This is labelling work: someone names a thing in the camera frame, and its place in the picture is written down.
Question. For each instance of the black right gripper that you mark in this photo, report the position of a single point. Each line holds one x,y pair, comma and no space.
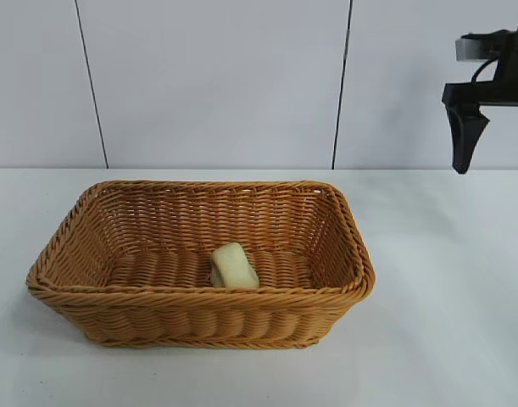
513,85

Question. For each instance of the pale yellow egg yolk pastry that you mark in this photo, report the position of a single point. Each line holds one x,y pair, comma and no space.
233,267

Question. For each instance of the brown woven wicker basket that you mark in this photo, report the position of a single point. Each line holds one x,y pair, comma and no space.
157,305

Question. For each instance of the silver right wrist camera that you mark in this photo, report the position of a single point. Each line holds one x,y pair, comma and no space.
470,48

